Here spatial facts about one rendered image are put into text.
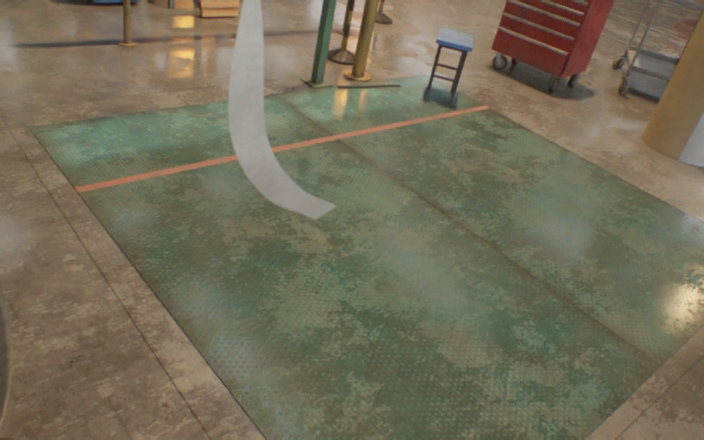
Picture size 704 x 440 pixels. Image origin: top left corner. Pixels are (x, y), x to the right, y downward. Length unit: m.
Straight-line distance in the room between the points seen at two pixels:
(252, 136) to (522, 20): 4.44
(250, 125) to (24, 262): 1.68
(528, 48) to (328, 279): 3.25
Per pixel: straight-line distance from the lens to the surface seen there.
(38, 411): 1.84
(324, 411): 1.82
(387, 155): 3.23
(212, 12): 5.07
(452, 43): 4.02
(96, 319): 2.05
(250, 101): 0.70
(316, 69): 3.98
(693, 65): 4.49
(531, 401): 2.09
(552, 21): 4.98
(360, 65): 4.24
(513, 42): 5.10
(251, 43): 0.67
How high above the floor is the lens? 1.41
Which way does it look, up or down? 33 degrees down
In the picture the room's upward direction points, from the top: 13 degrees clockwise
